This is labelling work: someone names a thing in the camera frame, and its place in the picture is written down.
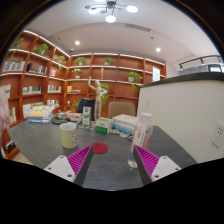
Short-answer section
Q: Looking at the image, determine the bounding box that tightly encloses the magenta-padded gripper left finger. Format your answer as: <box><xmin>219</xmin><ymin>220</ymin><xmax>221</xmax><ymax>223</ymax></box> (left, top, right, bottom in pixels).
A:
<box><xmin>43</xmin><ymin>144</ymin><xmax>95</xmax><ymax>187</ymax></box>

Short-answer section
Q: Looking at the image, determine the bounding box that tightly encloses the metal stair railing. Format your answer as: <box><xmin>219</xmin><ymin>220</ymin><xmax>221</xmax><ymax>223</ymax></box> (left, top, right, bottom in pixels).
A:
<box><xmin>178</xmin><ymin>54</ymin><xmax>224</xmax><ymax>73</ymax></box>

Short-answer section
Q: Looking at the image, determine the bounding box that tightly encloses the dark magazine stack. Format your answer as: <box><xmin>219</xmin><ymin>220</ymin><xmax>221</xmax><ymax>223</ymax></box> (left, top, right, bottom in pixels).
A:
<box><xmin>51</xmin><ymin>111</ymin><xmax>84</xmax><ymax>126</ymax></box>

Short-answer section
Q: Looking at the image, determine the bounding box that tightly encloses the beige chair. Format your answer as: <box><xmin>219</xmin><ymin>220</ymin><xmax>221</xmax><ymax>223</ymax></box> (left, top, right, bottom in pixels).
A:
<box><xmin>106</xmin><ymin>101</ymin><xmax>137</xmax><ymax>120</ymax></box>

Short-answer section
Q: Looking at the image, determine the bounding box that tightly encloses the white partition with dark top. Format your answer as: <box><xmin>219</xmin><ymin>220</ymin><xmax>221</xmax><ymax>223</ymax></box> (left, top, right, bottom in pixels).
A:
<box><xmin>136</xmin><ymin>71</ymin><xmax>224</xmax><ymax>164</ymax></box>

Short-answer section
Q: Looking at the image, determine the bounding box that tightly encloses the yellow striped cup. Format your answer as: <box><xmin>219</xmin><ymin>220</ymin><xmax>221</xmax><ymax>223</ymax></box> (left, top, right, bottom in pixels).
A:
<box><xmin>59</xmin><ymin>122</ymin><xmax>79</xmax><ymax>150</ymax></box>

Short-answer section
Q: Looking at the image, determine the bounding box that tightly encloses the flat round red coaster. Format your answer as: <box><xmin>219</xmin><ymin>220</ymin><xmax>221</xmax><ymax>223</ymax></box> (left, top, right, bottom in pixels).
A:
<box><xmin>91</xmin><ymin>142</ymin><xmax>109</xmax><ymax>155</ymax></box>

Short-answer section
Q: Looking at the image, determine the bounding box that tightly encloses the colourful book stack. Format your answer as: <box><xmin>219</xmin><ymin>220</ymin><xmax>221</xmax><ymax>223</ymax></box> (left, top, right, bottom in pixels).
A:
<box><xmin>27</xmin><ymin>104</ymin><xmax>54</xmax><ymax>124</ymax></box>

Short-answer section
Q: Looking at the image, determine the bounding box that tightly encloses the clear plastic water bottle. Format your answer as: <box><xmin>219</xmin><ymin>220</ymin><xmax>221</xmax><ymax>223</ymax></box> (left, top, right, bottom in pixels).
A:
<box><xmin>127</xmin><ymin>112</ymin><xmax>154</xmax><ymax>169</ymax></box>

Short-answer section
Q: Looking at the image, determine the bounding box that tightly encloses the white wall socket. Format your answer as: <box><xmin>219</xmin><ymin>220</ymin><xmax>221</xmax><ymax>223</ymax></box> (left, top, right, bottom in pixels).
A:
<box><xmin>211</xmin><ymin>120</ymin><xmax>224</xmax><ymax>149</ymax></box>

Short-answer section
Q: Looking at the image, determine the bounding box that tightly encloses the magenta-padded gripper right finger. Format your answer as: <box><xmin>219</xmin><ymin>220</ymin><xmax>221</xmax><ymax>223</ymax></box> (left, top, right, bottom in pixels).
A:
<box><xmin>133</xmin><ymin>144</ymin><xmax>182</xmax><ymax>186</ymax></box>

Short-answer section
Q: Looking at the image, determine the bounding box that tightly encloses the tall green white carton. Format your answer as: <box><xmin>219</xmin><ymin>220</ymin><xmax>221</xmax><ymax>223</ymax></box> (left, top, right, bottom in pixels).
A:
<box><xmin>82</xmin><ymin>106</ymin><xmax>93</xmax><ymax>126</ymax></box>

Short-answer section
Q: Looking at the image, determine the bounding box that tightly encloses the wooden shelf unit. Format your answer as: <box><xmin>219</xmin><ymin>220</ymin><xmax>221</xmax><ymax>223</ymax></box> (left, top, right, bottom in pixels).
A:
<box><xmin>0</xmin><ymin>29</ymin><xmax>167</xmax><ymax>161</ymax></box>

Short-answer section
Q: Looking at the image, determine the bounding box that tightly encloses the ceiling chandelier with round lamps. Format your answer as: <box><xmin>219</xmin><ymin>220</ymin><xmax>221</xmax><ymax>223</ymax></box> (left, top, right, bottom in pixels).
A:
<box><xmin>83</xmin><ymin>0</ymin><xmax>139</xmax><ymax>24</ymax></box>

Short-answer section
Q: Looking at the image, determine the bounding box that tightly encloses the wooden artist mannequin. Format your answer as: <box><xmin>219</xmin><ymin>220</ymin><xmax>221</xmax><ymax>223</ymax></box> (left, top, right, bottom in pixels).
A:
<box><xmin>87</xmin><ymin>75</ymin><xmax>108</xmax><ymax>123</ymax></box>

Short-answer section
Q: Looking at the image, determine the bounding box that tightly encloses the ceiling air vent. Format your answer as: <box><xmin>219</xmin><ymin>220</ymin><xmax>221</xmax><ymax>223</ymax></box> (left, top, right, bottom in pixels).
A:
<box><xmin>125</xmin><ymin>23</ymin><xmax>152</xmax><ymax>33</ymax></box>

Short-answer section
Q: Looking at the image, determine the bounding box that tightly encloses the white book stack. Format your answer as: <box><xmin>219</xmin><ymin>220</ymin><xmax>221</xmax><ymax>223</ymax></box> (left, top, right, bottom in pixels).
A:
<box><xmin>111</xmin><ymin>113</ymin><xmax>140</xmax><ymax>136</ymax></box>

